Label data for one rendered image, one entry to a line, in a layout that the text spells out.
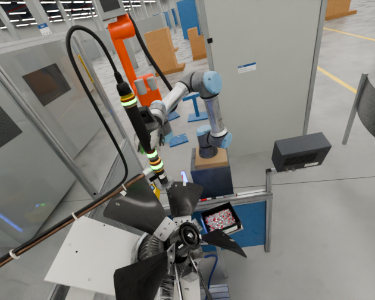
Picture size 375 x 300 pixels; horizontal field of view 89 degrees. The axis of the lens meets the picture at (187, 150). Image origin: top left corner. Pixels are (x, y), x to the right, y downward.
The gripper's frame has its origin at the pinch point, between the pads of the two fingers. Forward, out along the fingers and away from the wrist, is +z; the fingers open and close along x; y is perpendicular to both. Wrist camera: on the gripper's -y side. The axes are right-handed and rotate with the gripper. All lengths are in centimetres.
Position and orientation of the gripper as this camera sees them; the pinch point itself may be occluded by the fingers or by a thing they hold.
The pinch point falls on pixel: (144, 146)
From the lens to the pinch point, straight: 62.9
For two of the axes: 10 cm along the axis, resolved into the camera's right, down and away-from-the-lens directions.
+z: 0.1, 6.0, -8.0
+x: -9.7, 1.9, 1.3
